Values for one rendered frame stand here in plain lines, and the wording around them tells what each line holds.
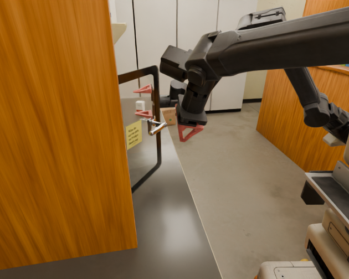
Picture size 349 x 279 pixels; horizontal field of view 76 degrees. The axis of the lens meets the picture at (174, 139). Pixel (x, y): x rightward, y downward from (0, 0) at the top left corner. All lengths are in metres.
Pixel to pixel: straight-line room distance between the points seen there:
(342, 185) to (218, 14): 3.28
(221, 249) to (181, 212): 1.13
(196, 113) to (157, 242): 0.40
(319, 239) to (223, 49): 0.84
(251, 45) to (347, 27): 0.11
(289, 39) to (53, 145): 0.45
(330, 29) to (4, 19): 0.45
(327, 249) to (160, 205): 0.61
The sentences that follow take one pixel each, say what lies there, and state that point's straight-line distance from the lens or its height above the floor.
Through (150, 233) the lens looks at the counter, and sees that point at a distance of 0.74.
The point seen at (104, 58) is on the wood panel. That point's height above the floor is 1.46.
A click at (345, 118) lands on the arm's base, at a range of 0.96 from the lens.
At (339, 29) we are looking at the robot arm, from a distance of 0.32.
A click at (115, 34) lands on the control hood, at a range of 0.51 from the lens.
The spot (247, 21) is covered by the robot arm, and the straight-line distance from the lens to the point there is 0.73.
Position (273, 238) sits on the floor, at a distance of 2.07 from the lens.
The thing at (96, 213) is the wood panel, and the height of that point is 1.09.
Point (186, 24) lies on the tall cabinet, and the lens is 3.71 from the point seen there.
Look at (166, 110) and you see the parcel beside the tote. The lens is 3.52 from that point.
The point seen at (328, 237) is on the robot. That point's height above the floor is 0.80.
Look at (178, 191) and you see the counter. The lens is 0.87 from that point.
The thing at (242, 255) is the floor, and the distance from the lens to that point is 1.90.
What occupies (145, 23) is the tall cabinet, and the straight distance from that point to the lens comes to 3.63.
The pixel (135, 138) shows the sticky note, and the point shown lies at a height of 1.19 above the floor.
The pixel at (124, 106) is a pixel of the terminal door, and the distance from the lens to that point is 0.64.
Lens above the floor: 1.51
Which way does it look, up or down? 28 degrees down
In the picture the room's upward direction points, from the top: straight up
